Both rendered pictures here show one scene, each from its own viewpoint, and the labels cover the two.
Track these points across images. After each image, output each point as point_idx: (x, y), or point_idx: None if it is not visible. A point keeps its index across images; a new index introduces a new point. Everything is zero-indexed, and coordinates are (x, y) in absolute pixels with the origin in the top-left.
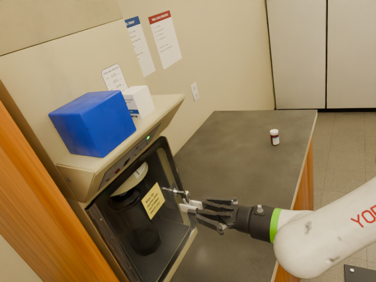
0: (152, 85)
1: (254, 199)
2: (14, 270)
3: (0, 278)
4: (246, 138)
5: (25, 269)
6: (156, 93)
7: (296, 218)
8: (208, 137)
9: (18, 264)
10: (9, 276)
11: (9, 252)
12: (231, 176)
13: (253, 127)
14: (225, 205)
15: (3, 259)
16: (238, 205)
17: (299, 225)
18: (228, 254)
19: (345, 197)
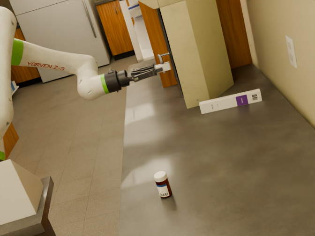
0: (309, 7)
1: (156, 138)
2: (249, 30)
3: (247, 25)
4: (220, 188)
5: (251, 35)
6: (313, 25)
7: (88, 69)
8: (296, 166)
9: (250, 29)
10: (248, 29)
11: (248, 18)
12: (194, 142)
13: (228, 211)
14: (137, 72)
15: (247, 18)
16: (130, 76)
17: (82, 54)
18: (156, 113)
19: (62, 52)
